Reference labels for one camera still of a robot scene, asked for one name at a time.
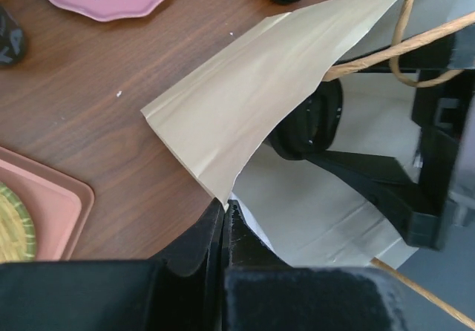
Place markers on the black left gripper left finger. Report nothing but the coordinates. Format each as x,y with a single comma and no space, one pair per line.
188,281

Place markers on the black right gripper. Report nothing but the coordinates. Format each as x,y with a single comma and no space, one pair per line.
445,114

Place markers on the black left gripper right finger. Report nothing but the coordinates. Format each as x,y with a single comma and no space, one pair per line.
252,285

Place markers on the black coffee cup lid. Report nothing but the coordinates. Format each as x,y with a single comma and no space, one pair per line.
311,127

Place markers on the beige paper takeout bag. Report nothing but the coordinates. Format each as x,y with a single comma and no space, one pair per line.
214,119

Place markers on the stack of black cups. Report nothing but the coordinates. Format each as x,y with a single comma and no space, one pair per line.
13,43

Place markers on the salmon pink tray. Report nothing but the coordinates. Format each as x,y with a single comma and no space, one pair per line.
58,204

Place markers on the yellow green woven coaster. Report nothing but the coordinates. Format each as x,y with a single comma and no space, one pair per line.
18,235

